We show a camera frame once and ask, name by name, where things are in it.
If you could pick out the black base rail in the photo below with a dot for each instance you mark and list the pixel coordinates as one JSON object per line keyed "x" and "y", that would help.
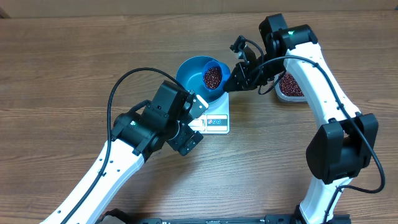
{"x": 118, "y": 216}

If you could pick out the clear plastic food container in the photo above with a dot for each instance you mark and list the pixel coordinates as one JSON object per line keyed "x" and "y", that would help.
{"x": 287, "y": 99}

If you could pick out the red adzuki beans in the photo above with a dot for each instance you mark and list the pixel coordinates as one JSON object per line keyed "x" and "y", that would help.
{"x": 289, "y": 86}

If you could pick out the white digital kitchen scale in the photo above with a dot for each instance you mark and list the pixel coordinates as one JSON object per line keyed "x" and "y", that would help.
{"x": 215, "y": 119}

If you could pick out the teal metal bowl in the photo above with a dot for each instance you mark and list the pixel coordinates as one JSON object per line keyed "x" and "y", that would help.
{"x": 191, "y": 75}

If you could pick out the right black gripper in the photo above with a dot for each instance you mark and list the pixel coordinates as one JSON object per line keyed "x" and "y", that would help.
{"x": 242, "y": 74}

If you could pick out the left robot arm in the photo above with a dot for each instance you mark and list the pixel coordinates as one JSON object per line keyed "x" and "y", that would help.
{"x": 143, "y": 130}

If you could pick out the red beans in scoop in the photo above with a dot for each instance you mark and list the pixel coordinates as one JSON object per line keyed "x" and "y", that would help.
{"x": 212, "y": 78}

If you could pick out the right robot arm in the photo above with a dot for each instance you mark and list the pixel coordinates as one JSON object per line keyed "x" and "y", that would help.
{"x": 343, "y": 144}

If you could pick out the blue plastic measuring scoop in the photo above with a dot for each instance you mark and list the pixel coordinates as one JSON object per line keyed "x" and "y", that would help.
{"x": 224, "y": 71}

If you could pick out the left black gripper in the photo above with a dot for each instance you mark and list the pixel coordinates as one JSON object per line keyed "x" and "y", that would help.
{"x": 188, "y": 141}

